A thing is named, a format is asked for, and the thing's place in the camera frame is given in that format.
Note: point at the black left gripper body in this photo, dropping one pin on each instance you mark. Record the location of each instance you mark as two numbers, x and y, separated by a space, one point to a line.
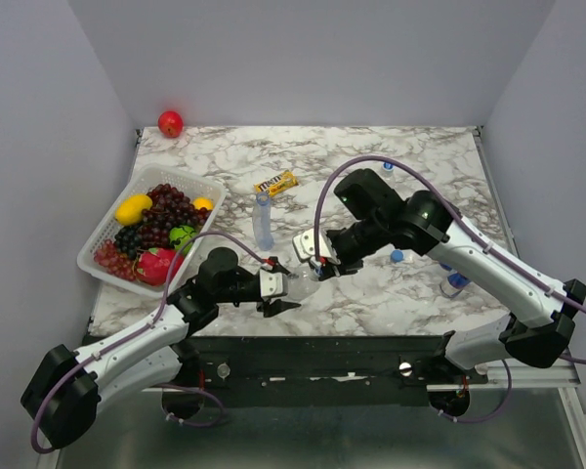
261 305

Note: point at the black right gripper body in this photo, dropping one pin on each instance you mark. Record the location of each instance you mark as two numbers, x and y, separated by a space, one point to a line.
352 246

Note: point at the large clear plastic bottle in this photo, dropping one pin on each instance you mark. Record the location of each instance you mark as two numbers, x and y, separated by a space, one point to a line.
300 284

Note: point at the small clear plastic bottle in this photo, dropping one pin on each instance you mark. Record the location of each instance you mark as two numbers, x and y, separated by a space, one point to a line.
388 171

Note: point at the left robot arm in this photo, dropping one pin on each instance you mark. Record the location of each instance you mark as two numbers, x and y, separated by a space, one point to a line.
69 388

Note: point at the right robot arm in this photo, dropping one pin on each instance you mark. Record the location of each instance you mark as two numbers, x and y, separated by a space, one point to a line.
539 325

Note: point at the plain blue bottle cap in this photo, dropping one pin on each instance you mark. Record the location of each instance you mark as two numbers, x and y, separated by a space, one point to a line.
397 256

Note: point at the blue tinted plastic bottle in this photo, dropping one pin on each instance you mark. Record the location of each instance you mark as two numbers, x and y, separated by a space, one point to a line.
261 219

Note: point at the yellow m&m candy packet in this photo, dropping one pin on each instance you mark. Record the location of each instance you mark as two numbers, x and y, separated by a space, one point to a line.
277 184

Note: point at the red bull can front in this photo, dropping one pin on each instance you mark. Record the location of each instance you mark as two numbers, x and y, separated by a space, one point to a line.
453 285

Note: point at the green toy fruit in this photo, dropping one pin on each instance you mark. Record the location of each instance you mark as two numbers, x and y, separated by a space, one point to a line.
179 238

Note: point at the pink dragon fruit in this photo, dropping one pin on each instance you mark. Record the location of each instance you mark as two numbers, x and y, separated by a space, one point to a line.
152 266

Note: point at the dark red grape bunch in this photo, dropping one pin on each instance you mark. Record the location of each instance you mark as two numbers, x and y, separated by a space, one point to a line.
171 208

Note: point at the dark blue grape bunch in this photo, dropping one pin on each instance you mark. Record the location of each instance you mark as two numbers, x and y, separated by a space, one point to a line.
129 241

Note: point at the light red grape bunch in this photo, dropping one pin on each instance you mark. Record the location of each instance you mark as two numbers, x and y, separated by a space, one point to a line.
114 262

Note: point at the yellow mango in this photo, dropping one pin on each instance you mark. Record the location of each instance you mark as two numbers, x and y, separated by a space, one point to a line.
130 211

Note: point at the white plastic basket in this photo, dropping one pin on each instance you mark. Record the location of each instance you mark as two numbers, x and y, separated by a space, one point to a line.
147 178

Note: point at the red apple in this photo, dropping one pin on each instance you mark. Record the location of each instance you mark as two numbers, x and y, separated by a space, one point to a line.
170 124

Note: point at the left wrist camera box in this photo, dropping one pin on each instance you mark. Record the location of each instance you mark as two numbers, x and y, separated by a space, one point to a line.
273 279

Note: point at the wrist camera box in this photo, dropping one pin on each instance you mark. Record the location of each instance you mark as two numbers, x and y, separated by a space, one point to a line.
273 279
310 246

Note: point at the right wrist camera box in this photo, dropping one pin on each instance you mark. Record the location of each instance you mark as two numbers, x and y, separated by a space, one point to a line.
310 246

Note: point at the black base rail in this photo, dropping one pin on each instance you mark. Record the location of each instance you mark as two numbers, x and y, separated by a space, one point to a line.
262 371

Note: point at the aluminium frame rail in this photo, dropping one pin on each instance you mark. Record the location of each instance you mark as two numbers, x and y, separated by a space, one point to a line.
561 374

